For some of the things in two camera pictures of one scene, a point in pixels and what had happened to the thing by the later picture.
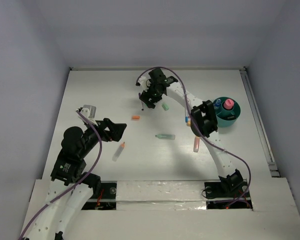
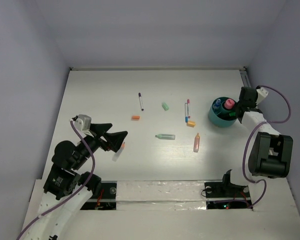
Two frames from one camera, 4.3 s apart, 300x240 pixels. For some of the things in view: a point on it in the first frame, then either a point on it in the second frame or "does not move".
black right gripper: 146,96 -> 255,106
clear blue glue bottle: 218,101 does not move
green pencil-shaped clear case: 166,136 does not move
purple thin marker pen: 142,108 does not move
